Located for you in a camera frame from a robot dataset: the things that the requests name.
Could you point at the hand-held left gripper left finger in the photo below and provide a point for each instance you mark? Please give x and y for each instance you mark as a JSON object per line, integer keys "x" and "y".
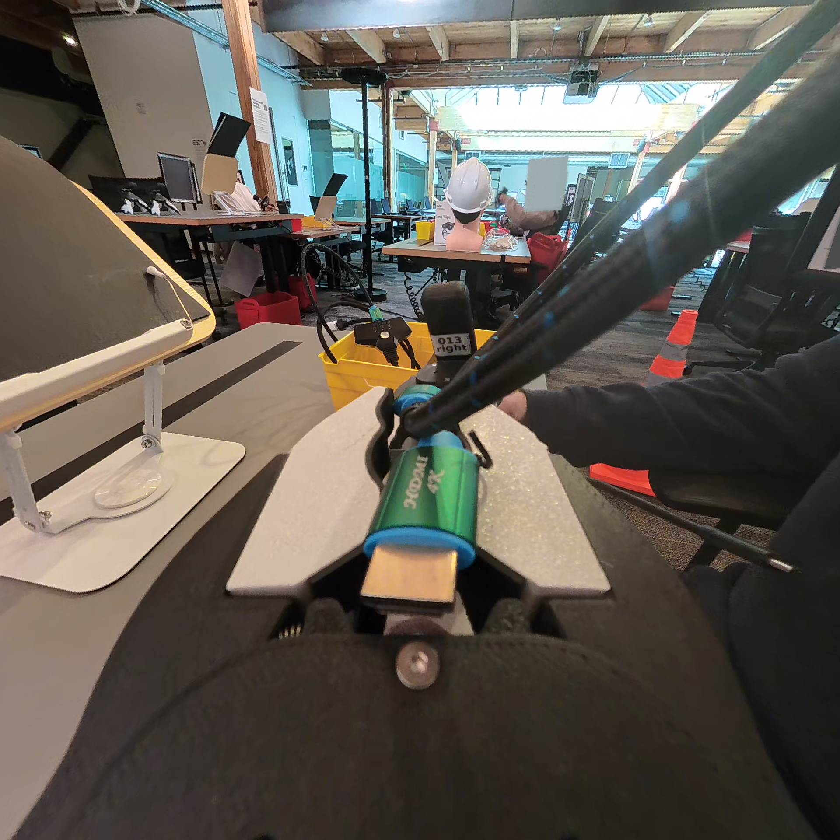
{"x": 295, "y": 525}

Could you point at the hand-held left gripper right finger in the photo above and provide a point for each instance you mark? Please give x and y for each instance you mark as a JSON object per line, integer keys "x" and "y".
{"x": 538, "y": 525}

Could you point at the yellow plastic bin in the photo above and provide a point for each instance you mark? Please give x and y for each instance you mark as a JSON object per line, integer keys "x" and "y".
{"x": 354, "y": 380}

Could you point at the person's right forearm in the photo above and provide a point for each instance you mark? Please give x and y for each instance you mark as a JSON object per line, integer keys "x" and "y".
{"x": 656, "y": 426}

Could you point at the person's right hand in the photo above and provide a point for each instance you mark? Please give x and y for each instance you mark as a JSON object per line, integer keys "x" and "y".
{"x": 515, "y": 407}

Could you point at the wooden work table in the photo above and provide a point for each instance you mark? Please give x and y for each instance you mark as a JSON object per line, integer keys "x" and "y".
{"x": 413, "y": 249}

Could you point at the mannequin head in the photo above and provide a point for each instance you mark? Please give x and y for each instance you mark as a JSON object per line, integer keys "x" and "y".
{"x": 464, "y": 233}

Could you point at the red plastic container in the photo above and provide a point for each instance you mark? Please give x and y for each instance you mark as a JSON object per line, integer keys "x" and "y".
{"x": 548, "y": 253}

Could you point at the white hard hat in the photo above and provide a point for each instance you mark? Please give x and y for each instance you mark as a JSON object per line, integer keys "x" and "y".
{"x": 469, "y": 184}

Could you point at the red bag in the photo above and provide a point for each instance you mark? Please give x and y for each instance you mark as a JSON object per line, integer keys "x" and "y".
{"x": 303, "y": 292}
{"x": 266, "y": 312}

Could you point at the white stand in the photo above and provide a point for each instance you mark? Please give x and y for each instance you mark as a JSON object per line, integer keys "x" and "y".
{"x": 98, "y": 544}

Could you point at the orange traffic cone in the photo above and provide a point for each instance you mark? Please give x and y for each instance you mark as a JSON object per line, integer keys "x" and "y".
{"x": 676, "y": 348}

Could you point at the ceiling projector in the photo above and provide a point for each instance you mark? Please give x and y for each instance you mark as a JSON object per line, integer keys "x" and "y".
{"x": 581, "y": 84}

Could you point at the wooden background desk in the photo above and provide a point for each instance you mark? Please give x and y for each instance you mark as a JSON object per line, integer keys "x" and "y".
{"x": 197, "y": 218}

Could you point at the framed tablet on stand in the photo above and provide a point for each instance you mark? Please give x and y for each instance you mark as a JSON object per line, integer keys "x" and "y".
{"x": 177, "y": 177}

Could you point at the black mesh office chair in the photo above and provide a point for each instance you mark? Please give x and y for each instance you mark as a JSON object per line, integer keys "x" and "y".
{"x": 774, "y": 315}

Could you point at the wooden support post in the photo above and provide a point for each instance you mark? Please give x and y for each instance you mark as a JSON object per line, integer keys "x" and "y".
{"x": 246, "y": 79}

